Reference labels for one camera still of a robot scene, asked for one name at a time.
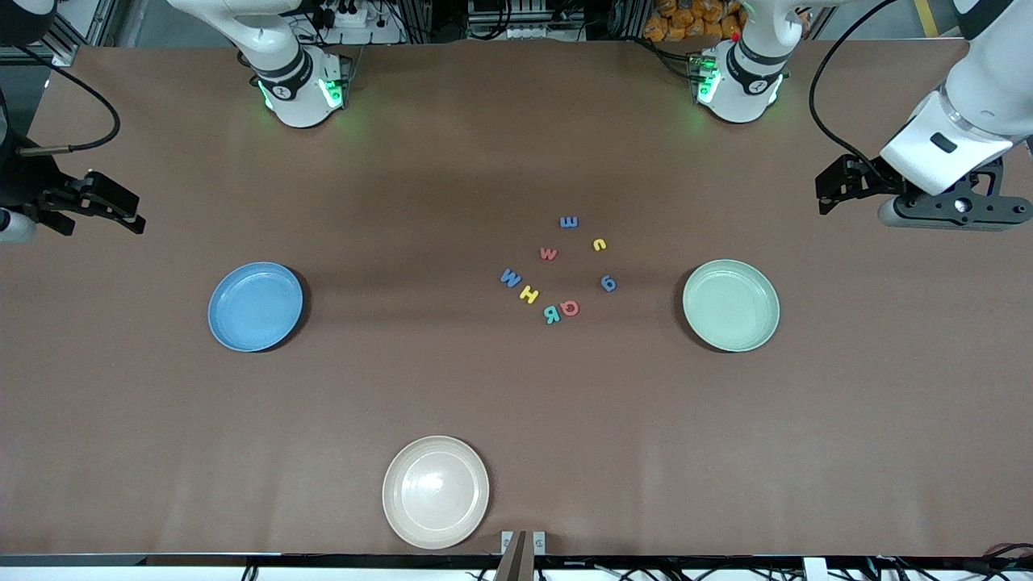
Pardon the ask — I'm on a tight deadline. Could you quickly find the green plate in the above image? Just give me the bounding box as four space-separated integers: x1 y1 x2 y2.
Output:
682 258 781 353

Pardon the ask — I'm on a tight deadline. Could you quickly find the orange snack bag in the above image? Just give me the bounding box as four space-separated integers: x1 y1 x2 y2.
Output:
643 0 743 43

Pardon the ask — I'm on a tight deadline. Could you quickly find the aluminium frame post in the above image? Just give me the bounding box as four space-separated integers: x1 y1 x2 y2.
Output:
48 0 118 65

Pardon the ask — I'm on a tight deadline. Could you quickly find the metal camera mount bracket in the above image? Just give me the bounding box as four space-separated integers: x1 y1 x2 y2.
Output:
500 530 546 581

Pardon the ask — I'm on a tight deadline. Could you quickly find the grey metal equipment rack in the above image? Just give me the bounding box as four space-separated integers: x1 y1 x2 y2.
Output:
468 0 583 41

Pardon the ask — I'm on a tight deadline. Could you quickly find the blue plate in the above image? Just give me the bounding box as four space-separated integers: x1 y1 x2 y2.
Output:
207 261 304 353

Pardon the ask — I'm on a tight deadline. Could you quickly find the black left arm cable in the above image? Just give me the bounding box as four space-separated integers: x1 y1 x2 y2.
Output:
809 0 905 186

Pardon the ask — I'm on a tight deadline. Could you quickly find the beige plate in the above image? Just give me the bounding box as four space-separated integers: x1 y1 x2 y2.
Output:
382 436 491 550

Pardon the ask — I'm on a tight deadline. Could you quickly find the white power strip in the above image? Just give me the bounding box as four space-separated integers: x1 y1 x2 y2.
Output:
311 0 404 45

